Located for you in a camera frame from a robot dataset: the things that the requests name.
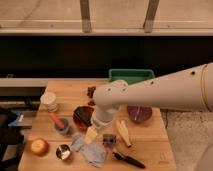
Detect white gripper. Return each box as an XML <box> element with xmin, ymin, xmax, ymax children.
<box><xmin>85</xmin><ymin>107</ymin><xmax>119</xmax><ymax>144</ymax></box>

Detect light blue towel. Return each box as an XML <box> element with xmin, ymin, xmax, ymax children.
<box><xmin>71</xmin><ymin>133</ymin><xmax>107</xmax><ymax>168</ymax></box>

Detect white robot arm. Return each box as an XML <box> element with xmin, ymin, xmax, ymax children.
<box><xmin>85</xmin><ymin>62</ymin><xmax>213</xmax><ymax>144</ymax></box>

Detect green plastic tray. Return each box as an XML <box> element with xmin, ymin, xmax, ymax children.
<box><xmin>109</xmin><ymin>69</ymin><xmax>155</xmax><ymax>85</ymax></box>

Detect red bowl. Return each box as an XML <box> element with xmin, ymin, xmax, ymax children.
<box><xmin>73</xmin><ymin>106</ymin><xmax>94</xmax><ymax>130</ymax></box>

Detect small metal cup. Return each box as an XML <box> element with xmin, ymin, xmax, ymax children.
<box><xmin>56</xmin><ymin>144</ymin><xmax>71</xmax><ymax>160</ymax></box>

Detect orange carrot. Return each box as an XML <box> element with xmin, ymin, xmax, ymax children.
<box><xmin>50</xmin><ymin>113</ymin><xmax>65</xmax><ymax>130</ymax></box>

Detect silver fork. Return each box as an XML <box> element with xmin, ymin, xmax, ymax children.
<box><xmin>134</xmin><ymin>107</ymin><xmax>140</xmax><ymax>121</ymax></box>

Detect purple bowl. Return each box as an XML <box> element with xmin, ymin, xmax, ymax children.
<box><xmin>127</xmin><ymin>106</ymin><xmax>152</xmax><ymax>123</ymax></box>

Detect red yellow apple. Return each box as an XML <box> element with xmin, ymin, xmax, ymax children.
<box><xmin>30</xmin><ymin>138</ymin><xmax>49</xmax><ymax>156</ymax></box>

